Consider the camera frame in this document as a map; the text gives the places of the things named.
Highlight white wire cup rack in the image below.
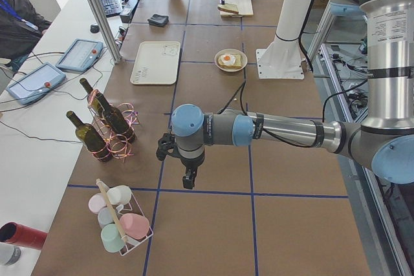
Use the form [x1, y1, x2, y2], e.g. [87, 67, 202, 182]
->
[93, 179, 153, 256]

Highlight white cup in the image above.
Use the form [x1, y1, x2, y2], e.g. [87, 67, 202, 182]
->
[107, 185, 132, 205]

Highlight grey folded cloth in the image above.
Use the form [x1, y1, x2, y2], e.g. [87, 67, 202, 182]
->
[147, 14, 169, 27]

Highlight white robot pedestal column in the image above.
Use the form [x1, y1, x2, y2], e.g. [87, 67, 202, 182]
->
[256, 0, 312, 80]

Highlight dark green wine bottle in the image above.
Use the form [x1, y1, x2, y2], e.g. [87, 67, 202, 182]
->
[96, 91, 136, 143]

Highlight grey cup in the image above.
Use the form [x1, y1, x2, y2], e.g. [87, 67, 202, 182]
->
[98, 207, 113, 228]

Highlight black keyboard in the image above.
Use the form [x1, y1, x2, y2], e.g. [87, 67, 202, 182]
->
[100, 0, 122, 17]

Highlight bread slice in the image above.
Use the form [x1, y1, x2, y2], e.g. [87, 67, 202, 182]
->
[217, 3, 239, 15]
[217, 54, 242, 69]

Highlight cream bear serving tray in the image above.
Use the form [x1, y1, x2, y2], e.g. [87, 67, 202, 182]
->
[130, 41, 180, 85]

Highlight aluminium frame post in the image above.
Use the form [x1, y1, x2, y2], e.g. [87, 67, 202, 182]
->
[87, 0, 122, 64]

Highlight seated person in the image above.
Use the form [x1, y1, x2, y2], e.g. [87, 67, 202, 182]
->
[1, 0, 52, 72]

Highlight copper wire bottle rack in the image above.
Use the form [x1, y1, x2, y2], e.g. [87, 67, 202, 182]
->
[88, 89, 139, 160]

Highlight fried egg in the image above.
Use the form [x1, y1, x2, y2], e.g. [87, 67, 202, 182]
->
[218, 54, 236, 66]

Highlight wooden cutting board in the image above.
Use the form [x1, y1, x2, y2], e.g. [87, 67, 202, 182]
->
[225, 0, 254, 17]

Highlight light pink cup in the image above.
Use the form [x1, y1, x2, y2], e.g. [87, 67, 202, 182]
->
[88, 193, 107, 215]

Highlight white round plate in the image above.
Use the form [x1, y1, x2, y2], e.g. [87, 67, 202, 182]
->
[215, 48, 248, 72]

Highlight green cup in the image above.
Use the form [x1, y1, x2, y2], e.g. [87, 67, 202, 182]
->
[100, 223, 125, 253]

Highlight red cylinder bottle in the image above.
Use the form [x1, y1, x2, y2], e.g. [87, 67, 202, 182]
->
[1, 222, 47, 250]

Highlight blue teach pendant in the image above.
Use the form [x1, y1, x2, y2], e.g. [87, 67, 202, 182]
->
[6, 62, 66, 105]
[56, 39, 104, 73]

